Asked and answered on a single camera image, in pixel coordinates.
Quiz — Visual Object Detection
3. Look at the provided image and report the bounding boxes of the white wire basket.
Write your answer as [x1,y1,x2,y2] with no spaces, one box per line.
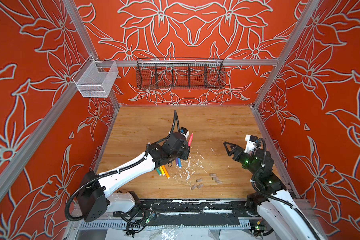
[73,56,119,98]

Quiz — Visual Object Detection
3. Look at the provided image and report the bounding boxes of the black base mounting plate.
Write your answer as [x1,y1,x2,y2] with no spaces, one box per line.
[112,198,274,218]

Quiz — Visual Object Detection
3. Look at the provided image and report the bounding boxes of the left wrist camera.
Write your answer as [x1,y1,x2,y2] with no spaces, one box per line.
[180,127,190,139]

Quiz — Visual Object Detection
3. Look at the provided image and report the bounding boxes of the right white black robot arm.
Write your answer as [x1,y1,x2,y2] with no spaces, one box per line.
[223,135,324,240]

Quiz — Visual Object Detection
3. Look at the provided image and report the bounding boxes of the blue marker pen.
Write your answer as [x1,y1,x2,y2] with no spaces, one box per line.
[178,158,182,169]

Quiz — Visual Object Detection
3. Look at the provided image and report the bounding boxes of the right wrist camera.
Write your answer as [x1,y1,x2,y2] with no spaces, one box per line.
[245,135,259,154]

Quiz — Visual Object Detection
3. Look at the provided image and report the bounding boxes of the orange marker pen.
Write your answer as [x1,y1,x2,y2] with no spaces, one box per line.
[161,166,170,179]

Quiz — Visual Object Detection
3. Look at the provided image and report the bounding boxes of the pink marker pen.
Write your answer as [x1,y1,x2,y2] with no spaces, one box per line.
[188,132,194,147]

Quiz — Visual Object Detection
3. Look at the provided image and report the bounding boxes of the black wire basket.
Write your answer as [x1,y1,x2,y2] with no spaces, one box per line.
[136,57,226,90]

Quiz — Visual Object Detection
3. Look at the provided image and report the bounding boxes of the green marker pen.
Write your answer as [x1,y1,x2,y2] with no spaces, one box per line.
[156,168,162,176]

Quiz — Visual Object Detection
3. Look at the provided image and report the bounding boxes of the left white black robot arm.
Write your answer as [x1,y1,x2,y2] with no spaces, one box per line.
[64,112,191,223]

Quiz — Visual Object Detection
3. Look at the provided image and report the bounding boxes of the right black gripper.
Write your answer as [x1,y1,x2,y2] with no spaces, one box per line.
[224,141,263,179]

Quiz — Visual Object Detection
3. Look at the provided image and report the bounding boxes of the yellow marker pen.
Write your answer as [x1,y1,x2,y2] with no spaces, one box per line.
[159,166,165,176]

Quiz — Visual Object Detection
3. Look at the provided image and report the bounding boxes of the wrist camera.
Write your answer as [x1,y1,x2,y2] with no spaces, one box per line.
[245,135,259,154]
[180,127,190,139]

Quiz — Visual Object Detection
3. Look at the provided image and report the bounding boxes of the white cable duct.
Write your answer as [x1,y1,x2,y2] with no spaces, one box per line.
[78,219,251,230]

